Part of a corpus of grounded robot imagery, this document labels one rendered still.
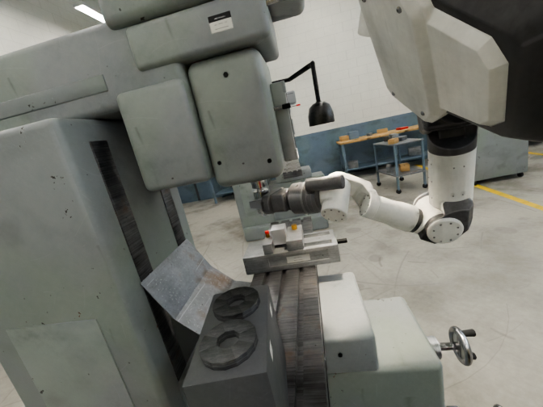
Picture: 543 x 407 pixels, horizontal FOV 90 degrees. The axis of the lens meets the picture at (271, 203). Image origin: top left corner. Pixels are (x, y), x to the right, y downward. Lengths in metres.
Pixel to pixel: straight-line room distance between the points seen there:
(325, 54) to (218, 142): 6.84
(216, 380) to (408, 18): 0.50
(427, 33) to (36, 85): 0.88
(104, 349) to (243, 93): 0.78
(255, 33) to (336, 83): 6.73
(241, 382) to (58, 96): 0.79
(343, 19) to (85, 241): 7.35
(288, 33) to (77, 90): 6.92
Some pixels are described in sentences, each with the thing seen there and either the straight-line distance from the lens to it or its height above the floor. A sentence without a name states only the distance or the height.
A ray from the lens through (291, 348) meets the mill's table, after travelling 0.72.
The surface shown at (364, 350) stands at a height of 0.82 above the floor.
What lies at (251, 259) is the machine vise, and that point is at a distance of 1.02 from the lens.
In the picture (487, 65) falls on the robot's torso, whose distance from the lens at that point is 0.35.
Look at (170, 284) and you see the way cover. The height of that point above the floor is 1.04.
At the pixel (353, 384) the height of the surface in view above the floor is 0.69.
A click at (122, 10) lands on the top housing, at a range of 0.81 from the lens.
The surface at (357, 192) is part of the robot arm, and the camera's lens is 0.76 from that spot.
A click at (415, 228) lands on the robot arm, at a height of 1.12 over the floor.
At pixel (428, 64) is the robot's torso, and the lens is 0.42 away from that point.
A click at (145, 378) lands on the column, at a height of 0.84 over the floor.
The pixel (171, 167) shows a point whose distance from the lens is 0.76.
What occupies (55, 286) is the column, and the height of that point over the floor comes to 1.16.
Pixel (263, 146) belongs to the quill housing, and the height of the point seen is 1.40.
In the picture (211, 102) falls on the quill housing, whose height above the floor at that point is 1.53.
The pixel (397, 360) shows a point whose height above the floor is 0.74.
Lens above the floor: 1.43
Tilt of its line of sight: 14 degrees down
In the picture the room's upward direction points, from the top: 12 degrees counter-clockwise
